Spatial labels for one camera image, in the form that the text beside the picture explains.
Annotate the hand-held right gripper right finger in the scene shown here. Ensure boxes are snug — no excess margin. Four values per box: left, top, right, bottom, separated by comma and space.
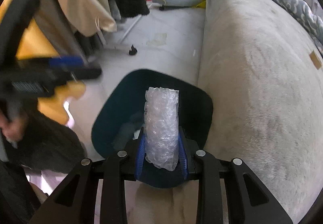
178, 126, 293, 224

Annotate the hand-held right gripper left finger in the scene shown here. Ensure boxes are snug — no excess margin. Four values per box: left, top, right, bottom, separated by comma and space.
29, 127, 147, 224

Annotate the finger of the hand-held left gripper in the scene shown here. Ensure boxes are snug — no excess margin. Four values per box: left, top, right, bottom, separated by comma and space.
48, 55, 103, 81

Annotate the bubble wrap roll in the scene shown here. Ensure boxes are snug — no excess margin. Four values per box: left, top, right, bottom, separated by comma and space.
144, 86, 180, 171

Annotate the dark blue trash bin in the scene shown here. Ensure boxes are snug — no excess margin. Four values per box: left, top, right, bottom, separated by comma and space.
91, 69, 214, 189

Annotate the person's left forearm dark sleeve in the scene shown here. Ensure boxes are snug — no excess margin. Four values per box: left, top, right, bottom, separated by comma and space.
5, 99, 87, 173

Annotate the person's left hand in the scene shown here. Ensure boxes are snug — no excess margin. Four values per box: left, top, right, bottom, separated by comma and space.
0, 108, 26, 149

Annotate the grey bed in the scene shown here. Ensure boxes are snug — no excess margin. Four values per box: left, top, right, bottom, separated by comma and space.
198, 0, 323, 223

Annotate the person's dark clothing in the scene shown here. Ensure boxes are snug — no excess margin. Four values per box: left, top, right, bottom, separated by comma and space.
0, 161, 42, 224

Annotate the grey cushion stool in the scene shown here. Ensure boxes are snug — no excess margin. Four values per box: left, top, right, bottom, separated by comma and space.
151, 0, 203, 11

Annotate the brown tape roll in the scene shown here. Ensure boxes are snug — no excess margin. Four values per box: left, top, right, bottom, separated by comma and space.
309, 50, 323, 70

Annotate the blue patterned blanket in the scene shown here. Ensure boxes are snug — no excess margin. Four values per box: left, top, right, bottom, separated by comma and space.
242, 0, 323, 46

